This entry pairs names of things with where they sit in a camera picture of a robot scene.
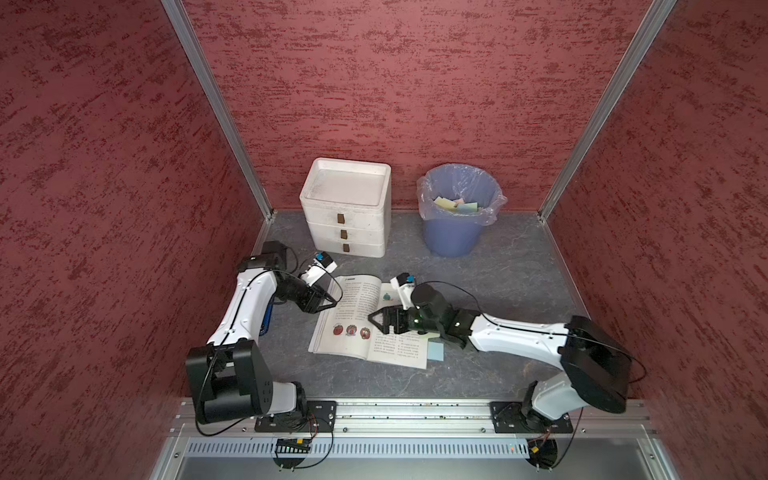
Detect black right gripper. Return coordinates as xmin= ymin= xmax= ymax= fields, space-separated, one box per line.
xmin=368 ymin=303 xmax=442 ymax=334

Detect illustrated book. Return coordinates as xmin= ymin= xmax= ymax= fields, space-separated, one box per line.
xmin=308 ymin=275 xmax=428 ymax=369

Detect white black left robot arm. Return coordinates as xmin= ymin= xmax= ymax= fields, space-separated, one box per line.
xmin=185 ymin=241 xmax=339 ymax=425

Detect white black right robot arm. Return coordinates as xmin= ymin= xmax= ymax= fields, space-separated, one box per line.
xmin=367 ymin=281 xmax=633 ymax=433

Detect discarded sticky notes in bin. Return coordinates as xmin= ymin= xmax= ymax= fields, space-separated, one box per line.
xmin=433 ymin=196 xmax=480 ymax=215

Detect white three-drawer storage box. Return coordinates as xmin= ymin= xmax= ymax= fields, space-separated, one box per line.
xmin=300 ymin=158 xmax=391 ymax=258

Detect blue plastic trash bin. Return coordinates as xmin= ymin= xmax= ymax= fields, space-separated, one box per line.
xmin=422 ymin=164 xmax=502 ymax=259

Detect clear plastic bin liner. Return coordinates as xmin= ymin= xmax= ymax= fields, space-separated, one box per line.
xmin=416 ymin=163 xmax=508 ymax=227

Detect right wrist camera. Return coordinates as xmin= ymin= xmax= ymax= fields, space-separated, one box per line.
xmin=390 ymin=272 xmax=416 ymax=310

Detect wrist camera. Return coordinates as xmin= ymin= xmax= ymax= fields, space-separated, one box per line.
xmin=299 ymin=251 xmax=337 ymax=286
xmin=390 ymin=272 xmax=416 ymax=310

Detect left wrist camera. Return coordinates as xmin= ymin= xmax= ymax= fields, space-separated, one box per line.
xmin=299 ymin=251 xmax=337 ymax=286

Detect aluminium front rail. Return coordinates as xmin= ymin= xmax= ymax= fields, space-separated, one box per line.
xmin=161 ymin=398 xmax=658 ymax=440

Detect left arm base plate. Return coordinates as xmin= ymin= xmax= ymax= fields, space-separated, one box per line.
xmin=254 ymin=400 xmax=338 ymax=434

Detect left base cable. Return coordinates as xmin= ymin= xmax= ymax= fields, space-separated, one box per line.
xmin=266 ymin=413 xmax=334 ymax=471

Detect base cable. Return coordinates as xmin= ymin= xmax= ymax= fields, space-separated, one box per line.
xmin=521 ymin=407 xmax=586 ymax=471
xmin=266 ymin=413 xmax=334 ymax=471

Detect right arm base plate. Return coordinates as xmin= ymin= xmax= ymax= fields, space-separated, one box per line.
xmin=489 ymin=401 xmax=573 ymax=434

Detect right base cable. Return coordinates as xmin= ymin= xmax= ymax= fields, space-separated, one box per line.
xmin=521 ymin=407 xmax=586 ymax=471

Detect left aluminium corner post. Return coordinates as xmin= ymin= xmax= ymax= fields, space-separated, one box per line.
xmin=161 ymin=0 xmax=274 ymax=222

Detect aluminium corner post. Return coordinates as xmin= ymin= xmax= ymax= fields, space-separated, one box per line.
xmin=538 ymin=0 xmax=676 ymax=224
xmin=161 ymin=0 xmax=274 ymax=222

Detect right aluminium corner post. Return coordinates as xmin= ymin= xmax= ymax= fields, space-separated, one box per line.
xmin=538 ymin=0 xmax=676 ymax=224

